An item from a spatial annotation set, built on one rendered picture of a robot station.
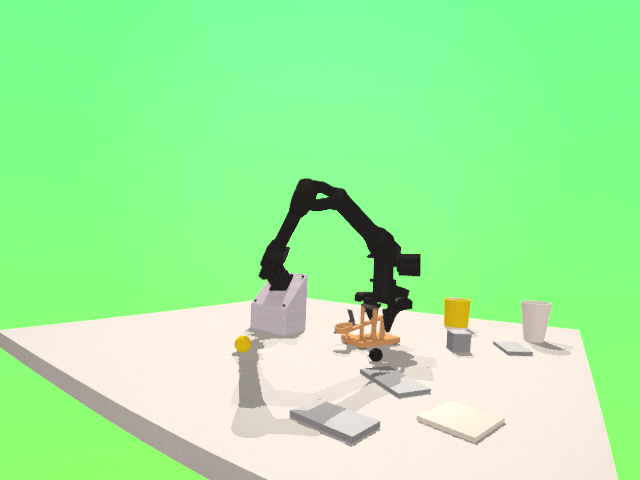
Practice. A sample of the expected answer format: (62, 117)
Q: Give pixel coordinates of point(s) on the yellow ball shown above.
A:
(243, 343)

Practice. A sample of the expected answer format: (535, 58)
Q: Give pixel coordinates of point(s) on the white paper cup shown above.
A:
(535, 315)

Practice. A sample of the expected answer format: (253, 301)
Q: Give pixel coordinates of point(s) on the yellow cup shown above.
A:
(456, 313)

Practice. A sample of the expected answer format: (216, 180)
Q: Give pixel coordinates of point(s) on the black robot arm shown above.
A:
(380, 242)

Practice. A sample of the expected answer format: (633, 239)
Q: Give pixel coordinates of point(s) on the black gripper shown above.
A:
(383, 293)

